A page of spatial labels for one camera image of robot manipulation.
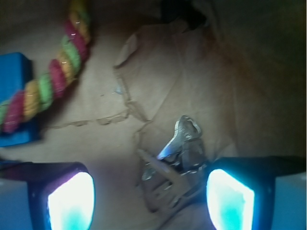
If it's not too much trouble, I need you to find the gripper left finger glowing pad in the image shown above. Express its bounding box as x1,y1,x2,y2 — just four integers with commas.
0,161,95,230

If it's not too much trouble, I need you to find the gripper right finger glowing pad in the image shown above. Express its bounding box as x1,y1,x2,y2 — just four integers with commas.
206,156,307,230

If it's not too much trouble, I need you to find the silver key bunch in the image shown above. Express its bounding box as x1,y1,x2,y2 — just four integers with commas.
137,115,208,213

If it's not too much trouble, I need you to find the blue rectangular block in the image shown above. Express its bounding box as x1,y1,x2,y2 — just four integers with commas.
0,52,39,147

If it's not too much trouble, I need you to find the multicolour twisted rope toy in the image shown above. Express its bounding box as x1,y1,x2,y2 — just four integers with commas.
0,0,91,134

